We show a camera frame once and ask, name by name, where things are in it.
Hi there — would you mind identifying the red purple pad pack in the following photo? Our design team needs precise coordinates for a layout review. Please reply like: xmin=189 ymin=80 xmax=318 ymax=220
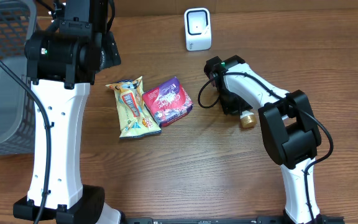
xmin=142 ymin=77 xmax=193 ymax=127

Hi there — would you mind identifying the yellow snack bag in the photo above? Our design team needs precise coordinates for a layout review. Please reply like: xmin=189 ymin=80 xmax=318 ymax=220
xmin=106 ymin=76 xmax=162 ymax=139

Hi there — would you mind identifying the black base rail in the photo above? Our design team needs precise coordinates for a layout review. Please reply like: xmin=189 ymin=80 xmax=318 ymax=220
xmin=126 ymin=215 xmax=346 ymax=224

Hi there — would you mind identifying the white tube gold cap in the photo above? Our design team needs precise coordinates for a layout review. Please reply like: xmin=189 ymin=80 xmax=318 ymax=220
xmin=240 ymin=110 xmax=257 ymax=129

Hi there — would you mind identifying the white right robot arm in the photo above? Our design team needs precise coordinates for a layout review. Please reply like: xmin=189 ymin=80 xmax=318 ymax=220
xmin=204 ymin=55 xmax=324 ymax=223

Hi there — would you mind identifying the dark grey plastic basket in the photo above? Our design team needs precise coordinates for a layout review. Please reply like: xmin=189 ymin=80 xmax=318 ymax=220
xmin=0 ymin=0 xmax=37 ymax=155

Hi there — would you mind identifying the white barcode scanner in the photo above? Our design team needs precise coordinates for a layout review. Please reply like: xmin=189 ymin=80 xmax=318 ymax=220
xmin=184 ymin=7 xmax=212 ymax=51

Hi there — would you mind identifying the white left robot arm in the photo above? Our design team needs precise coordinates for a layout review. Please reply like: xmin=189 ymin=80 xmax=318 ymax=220
xmin=13 ymin=1 xmax=124 ymax=224

